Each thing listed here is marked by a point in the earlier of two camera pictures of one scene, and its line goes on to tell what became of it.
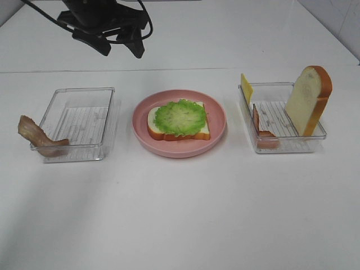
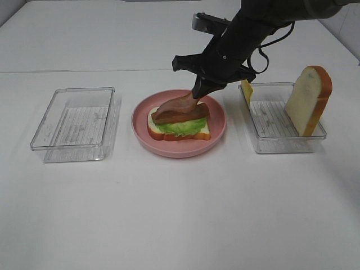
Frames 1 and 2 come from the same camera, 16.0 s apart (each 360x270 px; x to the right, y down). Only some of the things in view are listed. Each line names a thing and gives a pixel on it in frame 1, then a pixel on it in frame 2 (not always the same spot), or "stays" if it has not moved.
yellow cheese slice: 247,88 stays
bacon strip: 265,139 → 180,103
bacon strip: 38,138 → 196,112
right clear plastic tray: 271,99 stays
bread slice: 154,133 stays
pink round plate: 179,148 stays
